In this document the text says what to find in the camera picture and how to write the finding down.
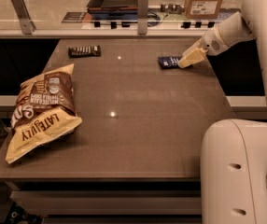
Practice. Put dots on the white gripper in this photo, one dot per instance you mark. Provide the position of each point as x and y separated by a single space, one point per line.
210 43

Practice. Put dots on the blue rxbar blueberry bar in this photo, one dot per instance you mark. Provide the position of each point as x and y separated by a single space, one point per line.
169 62

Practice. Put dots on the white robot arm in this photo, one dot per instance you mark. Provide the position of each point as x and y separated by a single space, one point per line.
233 163

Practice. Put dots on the dark chocolate rxbar bar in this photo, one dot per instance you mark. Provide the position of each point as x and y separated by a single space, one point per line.
87 51

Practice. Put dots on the brown Late July chip bag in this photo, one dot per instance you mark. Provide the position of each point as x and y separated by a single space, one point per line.
44 112

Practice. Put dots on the cardboard box with label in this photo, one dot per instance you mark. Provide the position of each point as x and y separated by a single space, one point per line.
202 9

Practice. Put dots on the grey table drawer front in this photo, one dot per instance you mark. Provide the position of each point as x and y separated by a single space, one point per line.
77 203

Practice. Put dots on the middle metal glass bracket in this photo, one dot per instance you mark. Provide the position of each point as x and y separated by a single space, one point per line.
142 17

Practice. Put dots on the metal glass bracket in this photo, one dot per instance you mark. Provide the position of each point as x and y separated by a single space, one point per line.
142 17
26 23

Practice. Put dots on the left metal glass bracket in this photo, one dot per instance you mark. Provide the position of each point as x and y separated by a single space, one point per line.
26 23

